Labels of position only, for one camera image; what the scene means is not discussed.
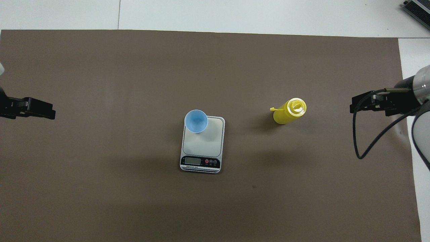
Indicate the brown table mat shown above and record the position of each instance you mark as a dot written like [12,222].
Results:
[134,201]

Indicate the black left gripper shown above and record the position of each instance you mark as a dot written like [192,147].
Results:
[11,107]

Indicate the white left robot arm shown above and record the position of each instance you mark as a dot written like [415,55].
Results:
[1,69]

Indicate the light blue plastic cup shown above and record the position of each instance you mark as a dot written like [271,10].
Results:
[196,121]

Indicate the silver digital kitchen scale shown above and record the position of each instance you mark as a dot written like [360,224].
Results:
[205,144]

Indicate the yellow squeeze seasoning bottle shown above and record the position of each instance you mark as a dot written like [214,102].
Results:
[285,116]

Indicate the grey ribbed metal device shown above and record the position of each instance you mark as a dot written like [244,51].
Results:
[420,10]

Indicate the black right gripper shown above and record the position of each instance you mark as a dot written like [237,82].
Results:
[398,101]

